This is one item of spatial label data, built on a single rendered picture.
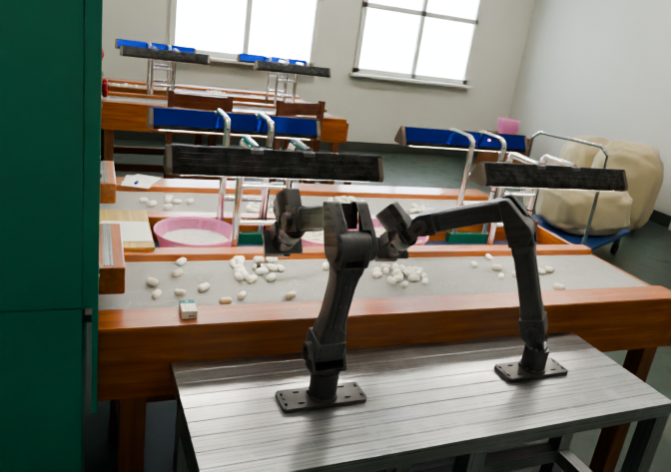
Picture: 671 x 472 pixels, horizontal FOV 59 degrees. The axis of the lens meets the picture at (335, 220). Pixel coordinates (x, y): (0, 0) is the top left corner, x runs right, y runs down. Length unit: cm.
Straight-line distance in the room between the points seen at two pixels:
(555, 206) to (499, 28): 395
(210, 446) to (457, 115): 711
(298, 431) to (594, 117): 650
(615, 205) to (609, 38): 304
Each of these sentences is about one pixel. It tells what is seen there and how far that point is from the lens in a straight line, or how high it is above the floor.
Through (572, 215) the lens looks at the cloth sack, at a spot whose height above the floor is 39.
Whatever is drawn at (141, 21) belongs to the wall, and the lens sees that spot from 658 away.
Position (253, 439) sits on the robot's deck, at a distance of 127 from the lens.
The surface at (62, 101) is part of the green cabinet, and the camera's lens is 121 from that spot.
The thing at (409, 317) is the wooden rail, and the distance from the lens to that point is 163.
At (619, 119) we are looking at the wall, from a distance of 722.
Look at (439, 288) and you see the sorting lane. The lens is 188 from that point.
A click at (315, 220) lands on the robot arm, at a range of 130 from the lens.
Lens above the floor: 147
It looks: 18 degrees down
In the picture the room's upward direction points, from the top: 8 degrees clockwise
